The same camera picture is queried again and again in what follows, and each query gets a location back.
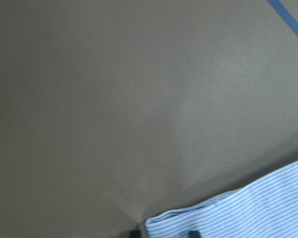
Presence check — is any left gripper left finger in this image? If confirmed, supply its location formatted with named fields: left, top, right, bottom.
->
left=129, top=230, right=141, bottom=238

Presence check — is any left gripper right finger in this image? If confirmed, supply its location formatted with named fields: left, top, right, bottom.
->
left=188, top=231, right=199, bottom=238

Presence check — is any light blue striped shirt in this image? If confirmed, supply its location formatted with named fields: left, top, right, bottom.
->
left=145, top=161, right=298, bottom=238

